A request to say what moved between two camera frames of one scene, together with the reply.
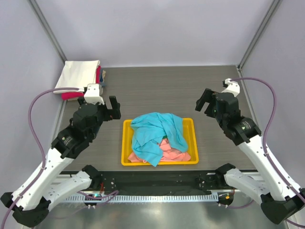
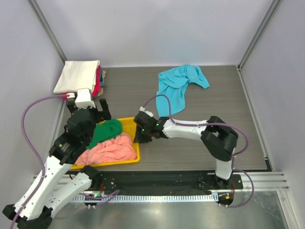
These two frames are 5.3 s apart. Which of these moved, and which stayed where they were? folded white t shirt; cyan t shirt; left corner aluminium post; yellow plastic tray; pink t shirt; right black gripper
Moved: pink t shirt; right black gripper; cyan t shirt; yellow plastic tray
Stayed: folded white t shirt; left corner aluminium post
